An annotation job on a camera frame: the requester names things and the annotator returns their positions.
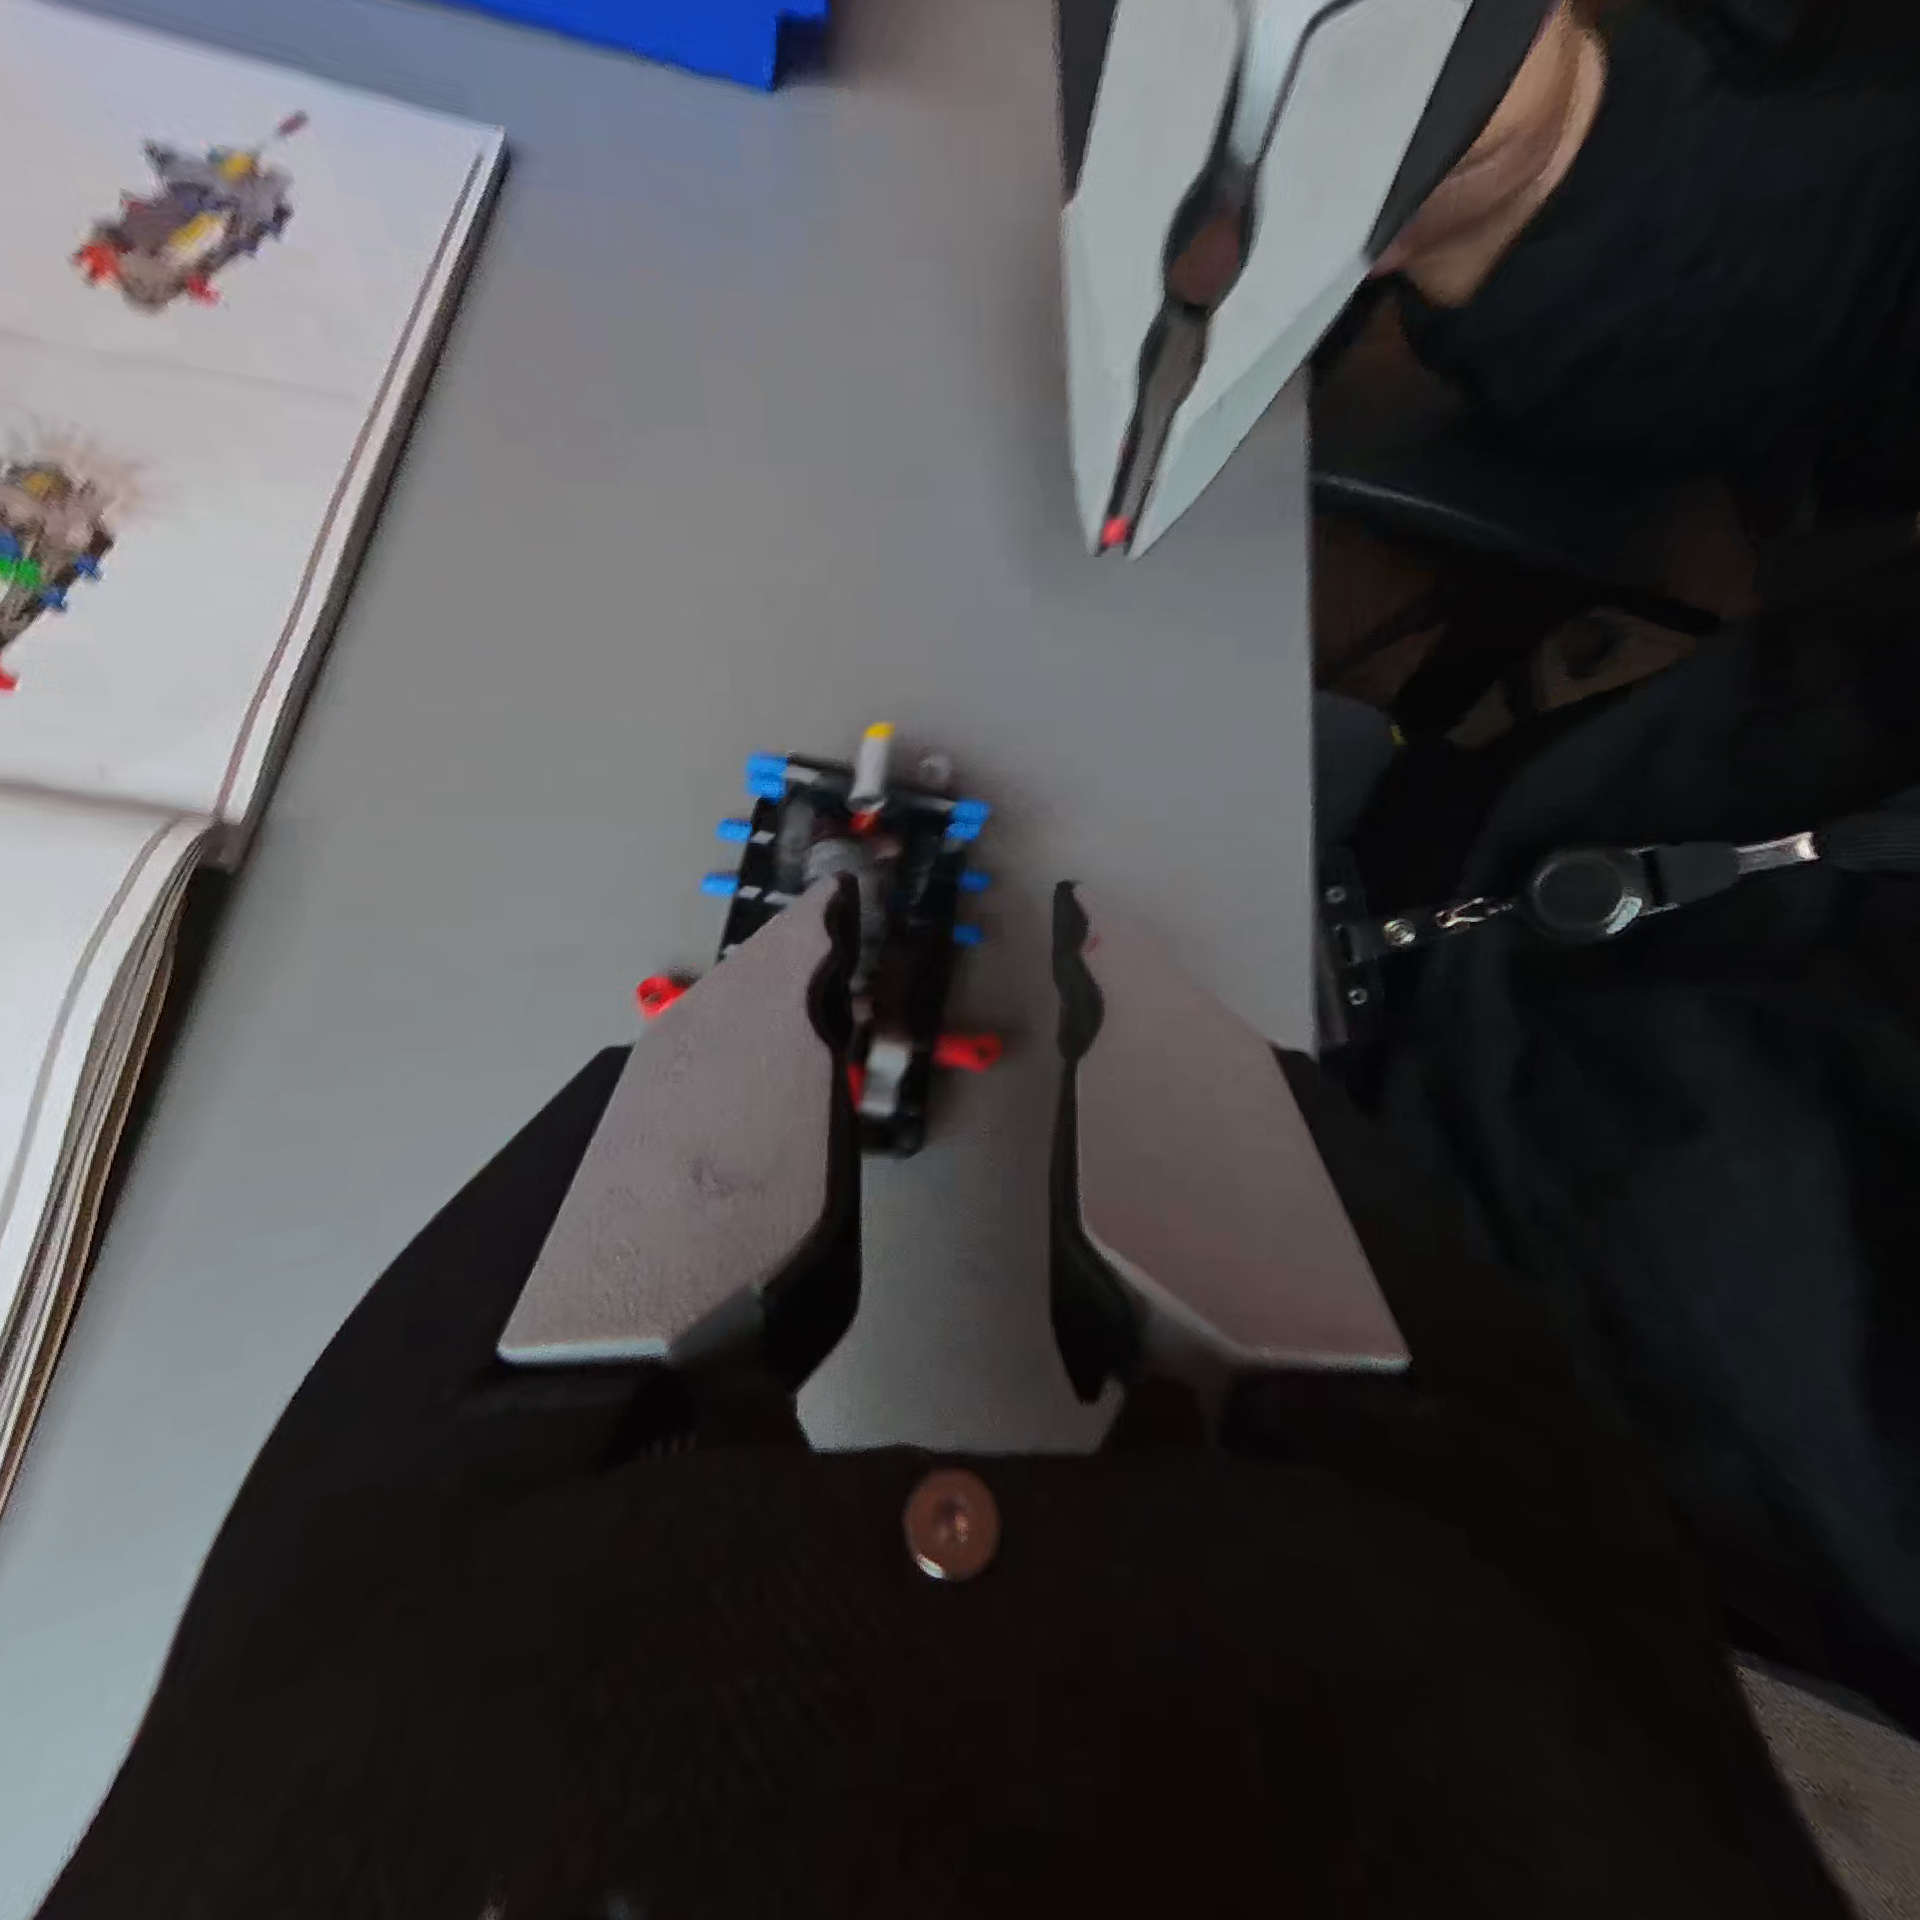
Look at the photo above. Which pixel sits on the lego instruction booklet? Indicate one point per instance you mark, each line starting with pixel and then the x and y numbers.
pixel 225 450

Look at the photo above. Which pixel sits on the black lego frame assembly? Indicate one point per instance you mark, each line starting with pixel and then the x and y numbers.
pixel 918 960

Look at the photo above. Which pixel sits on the black chair frame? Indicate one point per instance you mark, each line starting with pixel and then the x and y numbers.
pixel 1500 525

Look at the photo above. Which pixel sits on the person's right hand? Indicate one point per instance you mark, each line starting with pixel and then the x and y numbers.
pixel 1500 166

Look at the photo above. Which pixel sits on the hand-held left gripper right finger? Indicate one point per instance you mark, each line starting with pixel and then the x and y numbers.
pixel 1214 1200

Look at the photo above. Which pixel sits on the black badge holder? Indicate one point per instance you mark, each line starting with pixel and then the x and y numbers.
pixel 1349 960

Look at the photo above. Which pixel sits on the blue plastic bin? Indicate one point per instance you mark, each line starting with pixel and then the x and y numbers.
pixel 646 30

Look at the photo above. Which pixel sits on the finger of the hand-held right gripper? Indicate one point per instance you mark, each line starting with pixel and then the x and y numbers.
pixel 1118 224
pixel 1320 224

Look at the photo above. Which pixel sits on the black badge reel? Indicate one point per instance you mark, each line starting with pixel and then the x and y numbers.
pixel 1586 897

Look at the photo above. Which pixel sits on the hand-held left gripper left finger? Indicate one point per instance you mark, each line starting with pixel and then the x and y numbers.
pixel 692 1185

